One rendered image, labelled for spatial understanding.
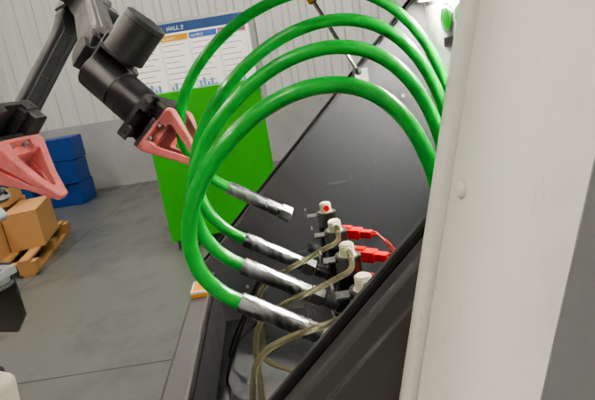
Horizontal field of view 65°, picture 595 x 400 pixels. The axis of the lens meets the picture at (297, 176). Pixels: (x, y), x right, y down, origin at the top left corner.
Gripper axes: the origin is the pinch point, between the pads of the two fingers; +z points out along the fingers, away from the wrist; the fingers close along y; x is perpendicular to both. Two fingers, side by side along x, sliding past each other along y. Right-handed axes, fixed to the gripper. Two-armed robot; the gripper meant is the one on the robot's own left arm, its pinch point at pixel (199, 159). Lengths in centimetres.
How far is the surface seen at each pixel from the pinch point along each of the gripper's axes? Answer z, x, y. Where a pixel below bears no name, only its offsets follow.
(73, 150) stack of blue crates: -294, 240, 492
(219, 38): -7.1, -14.1, -1.8
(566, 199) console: 24, -19, -41
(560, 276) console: 25, -17, -42
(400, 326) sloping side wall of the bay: 26.1, -8.1, -27.8
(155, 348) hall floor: -7, 142, 168
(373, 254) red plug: 24.7, -6.2, -3.9
